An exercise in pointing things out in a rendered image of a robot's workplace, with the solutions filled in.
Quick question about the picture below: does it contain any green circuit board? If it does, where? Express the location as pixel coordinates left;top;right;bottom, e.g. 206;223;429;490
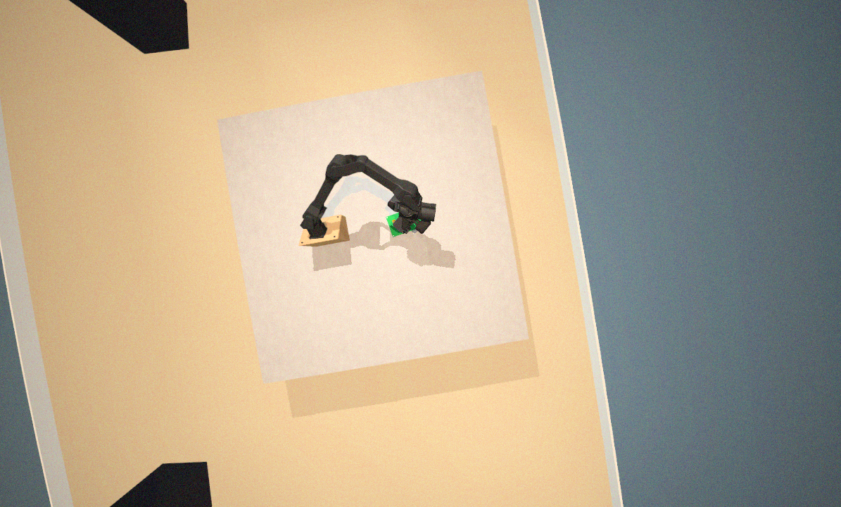
386;213;416;237

